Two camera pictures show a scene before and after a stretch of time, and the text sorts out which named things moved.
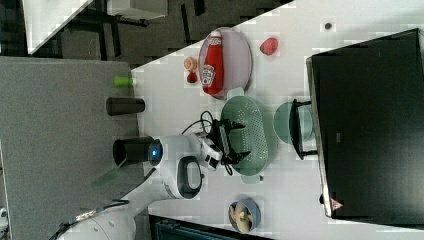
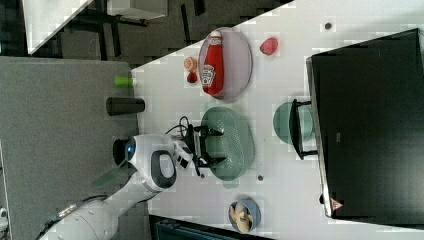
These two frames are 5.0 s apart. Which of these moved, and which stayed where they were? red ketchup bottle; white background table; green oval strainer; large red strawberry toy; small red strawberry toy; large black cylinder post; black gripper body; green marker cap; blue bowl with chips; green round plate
Moved: green oval strainer; black gripper body
Stayed: small red strawberry toy; red ketchup bottle; green marker cap; large red strawberry toy; blue bowl with chips; large black cylinder post; white background table; green round plate
